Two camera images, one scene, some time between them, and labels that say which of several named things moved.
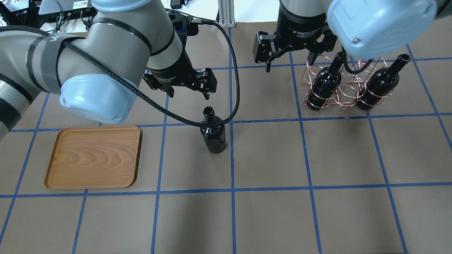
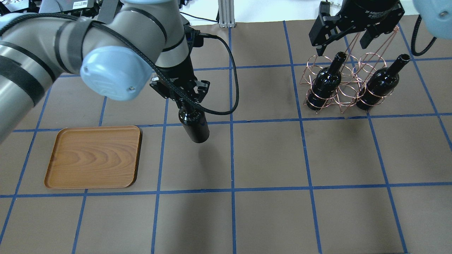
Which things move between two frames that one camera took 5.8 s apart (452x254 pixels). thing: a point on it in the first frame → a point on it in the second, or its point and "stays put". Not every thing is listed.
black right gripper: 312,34 → 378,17
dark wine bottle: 381,83 stays put
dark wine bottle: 214,137 → 193,118
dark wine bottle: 325,84 stays put
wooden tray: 98,157 stays put
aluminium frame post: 226,13 stays put
